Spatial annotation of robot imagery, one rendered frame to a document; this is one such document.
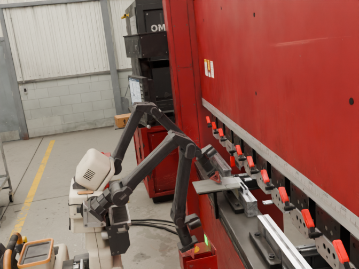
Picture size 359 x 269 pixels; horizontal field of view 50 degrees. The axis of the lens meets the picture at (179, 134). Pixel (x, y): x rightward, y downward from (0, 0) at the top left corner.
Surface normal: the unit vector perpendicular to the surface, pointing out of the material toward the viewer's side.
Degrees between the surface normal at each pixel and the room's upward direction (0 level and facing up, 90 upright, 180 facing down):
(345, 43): 90
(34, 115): 90
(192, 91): 90
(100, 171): 90
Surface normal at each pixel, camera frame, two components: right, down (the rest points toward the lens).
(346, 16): -0.99, 0.13
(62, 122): 0.22, 0.22
